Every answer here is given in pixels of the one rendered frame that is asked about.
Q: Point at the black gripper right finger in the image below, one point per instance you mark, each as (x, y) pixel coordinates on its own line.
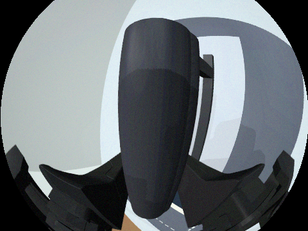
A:
(204, 189)

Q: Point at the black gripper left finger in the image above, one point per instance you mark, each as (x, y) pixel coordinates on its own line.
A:
(103, 190)

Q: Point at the beige square tile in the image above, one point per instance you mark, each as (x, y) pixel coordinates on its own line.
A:
(176, 204)

